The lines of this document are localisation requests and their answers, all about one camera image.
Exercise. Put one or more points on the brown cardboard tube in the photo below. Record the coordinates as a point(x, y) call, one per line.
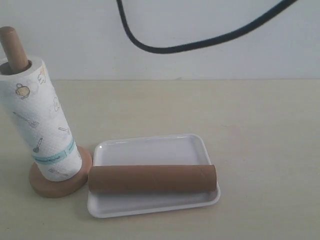
point(162, 179)

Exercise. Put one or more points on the printed white paper towel roll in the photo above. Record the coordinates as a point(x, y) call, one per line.
point(31, 102)

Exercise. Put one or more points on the wooden paper towel holder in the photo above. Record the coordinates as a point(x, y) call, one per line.
point(18, 62)

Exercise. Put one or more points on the white rectangular plastic tray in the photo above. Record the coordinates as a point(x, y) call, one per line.
point(178, 149)

